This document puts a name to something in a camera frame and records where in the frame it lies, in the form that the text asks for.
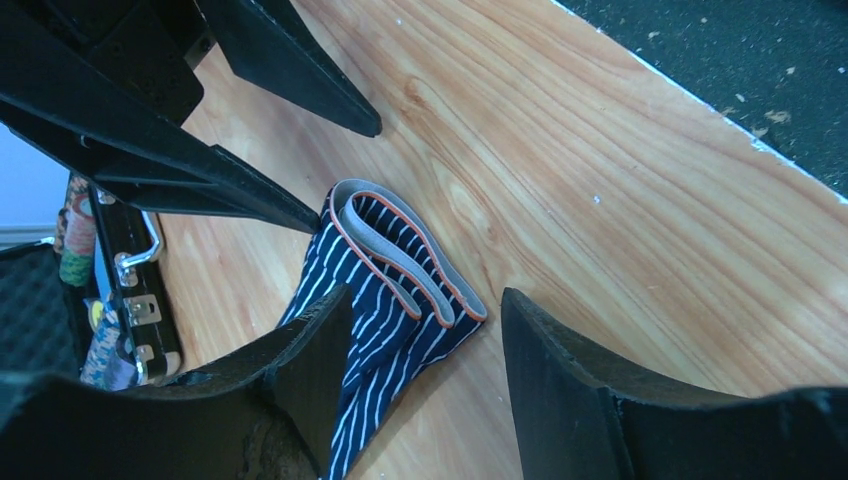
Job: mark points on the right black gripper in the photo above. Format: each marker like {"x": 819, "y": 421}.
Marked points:
{"x": 101, "y": 87}

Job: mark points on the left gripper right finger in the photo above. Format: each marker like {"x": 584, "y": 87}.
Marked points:
{"x": 582, "y": 411}

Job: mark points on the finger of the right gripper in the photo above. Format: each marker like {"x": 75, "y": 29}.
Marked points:
{"x": 267, "y": 44}

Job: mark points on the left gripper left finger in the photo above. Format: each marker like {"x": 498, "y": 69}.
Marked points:
{"x": 265, "y": 411}

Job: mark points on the navy striped underwear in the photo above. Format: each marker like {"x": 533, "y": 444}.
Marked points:
{"x": 411, "y": 307}

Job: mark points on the brown poker chip stack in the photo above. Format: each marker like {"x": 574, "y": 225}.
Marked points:
{"x": 76, "y": 234}

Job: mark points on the black poker chip case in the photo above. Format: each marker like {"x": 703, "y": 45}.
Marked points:
{"x": 116, "y": 332}

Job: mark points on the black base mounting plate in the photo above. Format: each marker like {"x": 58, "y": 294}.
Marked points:
{"x": 778, "y": 69}

